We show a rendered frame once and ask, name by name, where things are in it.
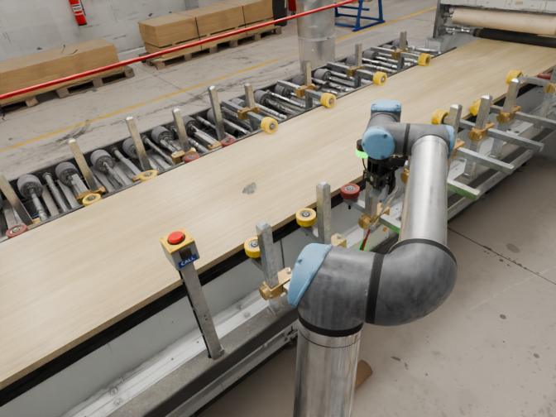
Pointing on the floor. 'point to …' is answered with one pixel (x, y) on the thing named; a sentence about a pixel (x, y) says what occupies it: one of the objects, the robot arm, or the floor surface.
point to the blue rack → (360, 16)
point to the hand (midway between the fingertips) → (382, 198)
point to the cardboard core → (362, 372)
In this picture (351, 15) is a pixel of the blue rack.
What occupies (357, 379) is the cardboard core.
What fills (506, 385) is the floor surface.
